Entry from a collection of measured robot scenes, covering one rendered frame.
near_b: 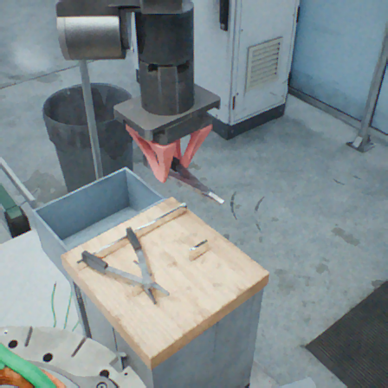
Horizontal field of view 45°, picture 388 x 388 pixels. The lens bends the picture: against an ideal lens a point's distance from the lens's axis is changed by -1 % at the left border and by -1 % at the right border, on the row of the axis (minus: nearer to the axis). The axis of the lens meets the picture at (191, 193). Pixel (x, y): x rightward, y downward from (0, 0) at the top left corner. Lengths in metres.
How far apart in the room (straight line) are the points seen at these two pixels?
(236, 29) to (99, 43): 2.08
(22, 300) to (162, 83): 0.63
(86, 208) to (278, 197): 1.73
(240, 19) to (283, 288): 1.33
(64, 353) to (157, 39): 0.32
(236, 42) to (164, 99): 2.07
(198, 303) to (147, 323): 0.07
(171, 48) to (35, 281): 0.67
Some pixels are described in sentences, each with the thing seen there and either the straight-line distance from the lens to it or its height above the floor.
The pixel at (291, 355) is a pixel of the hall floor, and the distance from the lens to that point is 1.83.
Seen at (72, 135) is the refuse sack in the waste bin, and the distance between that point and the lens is 1.94.
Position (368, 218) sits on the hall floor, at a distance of 2.42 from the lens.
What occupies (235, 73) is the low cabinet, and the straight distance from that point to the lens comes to 2.61.
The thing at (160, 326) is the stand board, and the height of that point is 1.06.
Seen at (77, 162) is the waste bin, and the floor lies 0.37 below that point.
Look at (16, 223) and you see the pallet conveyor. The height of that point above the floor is 0.74.
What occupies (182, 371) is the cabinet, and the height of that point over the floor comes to 0.98.
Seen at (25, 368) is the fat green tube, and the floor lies 1.15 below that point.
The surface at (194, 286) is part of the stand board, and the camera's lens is 0.60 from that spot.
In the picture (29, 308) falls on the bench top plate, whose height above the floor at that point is 0.78.
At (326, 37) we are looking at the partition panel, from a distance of 2.89.
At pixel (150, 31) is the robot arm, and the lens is 0.46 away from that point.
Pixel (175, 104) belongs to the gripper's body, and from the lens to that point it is 0.49.
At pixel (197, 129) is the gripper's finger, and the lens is 0.52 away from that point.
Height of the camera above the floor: 1.52
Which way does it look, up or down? 39 degrees down
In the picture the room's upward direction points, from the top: straight up
